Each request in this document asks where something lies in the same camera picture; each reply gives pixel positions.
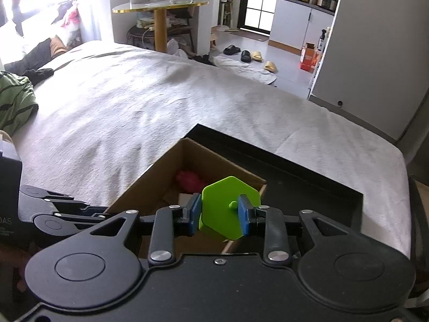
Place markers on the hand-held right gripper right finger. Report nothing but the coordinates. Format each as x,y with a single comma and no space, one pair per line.
244,216

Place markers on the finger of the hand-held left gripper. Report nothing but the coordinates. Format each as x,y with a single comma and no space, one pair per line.
67,224
50,199

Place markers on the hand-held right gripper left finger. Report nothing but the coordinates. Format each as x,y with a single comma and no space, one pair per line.
193,215

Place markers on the green hexagonal box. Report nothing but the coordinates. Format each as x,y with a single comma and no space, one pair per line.
219,204

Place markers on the cardboard box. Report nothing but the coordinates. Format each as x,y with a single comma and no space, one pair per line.
157,181

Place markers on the black tray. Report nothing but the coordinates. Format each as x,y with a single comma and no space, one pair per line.
301,181

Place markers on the pink toy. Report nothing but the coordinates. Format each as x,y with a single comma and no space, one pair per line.
191,181

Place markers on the green striped cloth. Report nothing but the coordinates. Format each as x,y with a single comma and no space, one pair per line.
15,100

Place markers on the white bed blanket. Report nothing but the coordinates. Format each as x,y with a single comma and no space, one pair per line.
150,100

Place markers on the black clothing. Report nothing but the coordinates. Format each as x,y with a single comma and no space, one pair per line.
37,57

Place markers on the white floor cloth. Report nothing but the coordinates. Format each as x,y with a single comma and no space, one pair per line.
244,70

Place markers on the beige slipper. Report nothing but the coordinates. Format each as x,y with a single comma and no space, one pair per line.
271,66
256,56

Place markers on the black slipper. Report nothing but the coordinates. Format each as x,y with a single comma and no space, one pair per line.
232,49
246,56

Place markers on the red cardboard carton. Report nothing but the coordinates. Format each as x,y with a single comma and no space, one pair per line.
309,58

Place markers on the white spray bottle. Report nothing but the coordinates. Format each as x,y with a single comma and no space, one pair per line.
322,39

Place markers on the white kitchen cabinet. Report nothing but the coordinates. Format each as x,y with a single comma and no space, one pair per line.
295,23

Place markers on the grey tall cabinet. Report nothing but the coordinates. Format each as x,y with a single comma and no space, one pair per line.
372,57

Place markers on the round gold-rimmed table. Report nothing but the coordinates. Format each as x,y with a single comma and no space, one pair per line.
159,13

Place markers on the white standing fan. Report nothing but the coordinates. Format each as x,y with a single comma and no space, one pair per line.
222,5

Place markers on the black framed glass door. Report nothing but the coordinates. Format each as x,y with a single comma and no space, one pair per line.
259,3

